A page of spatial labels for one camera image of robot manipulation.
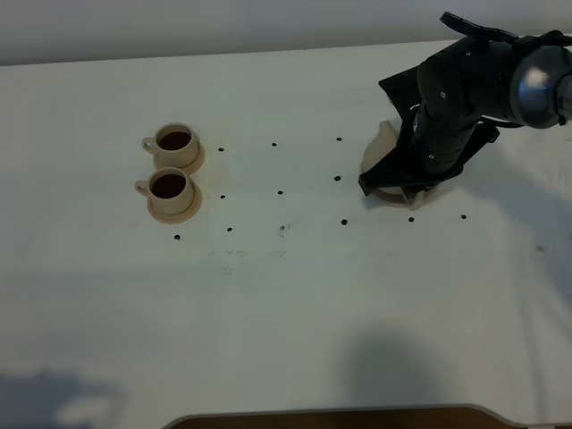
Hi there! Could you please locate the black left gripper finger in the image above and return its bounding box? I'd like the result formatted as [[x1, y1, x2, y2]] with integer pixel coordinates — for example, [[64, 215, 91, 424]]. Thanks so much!
[[400, 185, 438, 206]]

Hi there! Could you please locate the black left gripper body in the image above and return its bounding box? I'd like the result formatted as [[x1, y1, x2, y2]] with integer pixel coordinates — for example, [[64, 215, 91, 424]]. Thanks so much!
[[359, 66, 500, 195]]

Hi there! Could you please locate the beige teapot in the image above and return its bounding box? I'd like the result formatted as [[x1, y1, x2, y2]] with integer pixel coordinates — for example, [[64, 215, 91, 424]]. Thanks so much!
[[359, 121, 435, 211]]

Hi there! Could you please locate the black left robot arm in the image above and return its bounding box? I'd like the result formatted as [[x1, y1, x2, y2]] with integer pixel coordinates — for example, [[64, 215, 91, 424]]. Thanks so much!
[[358, 13, 571, 198]]

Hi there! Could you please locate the far beige saucer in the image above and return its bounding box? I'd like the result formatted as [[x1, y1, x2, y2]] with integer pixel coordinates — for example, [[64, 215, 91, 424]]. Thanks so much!
[[153, 140, 206, 174]]

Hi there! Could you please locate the beige saucer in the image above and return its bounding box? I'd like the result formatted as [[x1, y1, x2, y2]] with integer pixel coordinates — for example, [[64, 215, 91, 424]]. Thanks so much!
[[153, 140, 206, 174], [147, 186, 202, 224]]

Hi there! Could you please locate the near beige saucer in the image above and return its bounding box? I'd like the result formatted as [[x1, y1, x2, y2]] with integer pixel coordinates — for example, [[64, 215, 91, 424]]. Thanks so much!
[[147, 186, 202, 224]]

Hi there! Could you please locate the far beige teacup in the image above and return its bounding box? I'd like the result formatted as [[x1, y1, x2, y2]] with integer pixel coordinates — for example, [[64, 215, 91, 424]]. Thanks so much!
[[142, 122, 199, 168]]

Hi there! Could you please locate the beige teacup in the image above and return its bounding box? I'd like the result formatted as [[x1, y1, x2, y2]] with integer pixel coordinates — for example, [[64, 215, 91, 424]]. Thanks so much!
[[135, 167, 195, 215], [142, 122, 199, 168]]

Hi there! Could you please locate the near beige teacup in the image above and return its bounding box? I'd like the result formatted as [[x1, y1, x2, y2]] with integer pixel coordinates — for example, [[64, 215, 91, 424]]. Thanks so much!
[[135, 167, 195, 215]]

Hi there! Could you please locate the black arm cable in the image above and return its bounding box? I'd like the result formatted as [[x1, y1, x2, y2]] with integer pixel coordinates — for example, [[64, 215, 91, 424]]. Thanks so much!
[[480, 115, 528, 130]]

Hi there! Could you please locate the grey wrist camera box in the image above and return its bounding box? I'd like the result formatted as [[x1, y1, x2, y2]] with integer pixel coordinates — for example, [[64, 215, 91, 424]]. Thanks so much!
[[440, 12, 518, 44]]

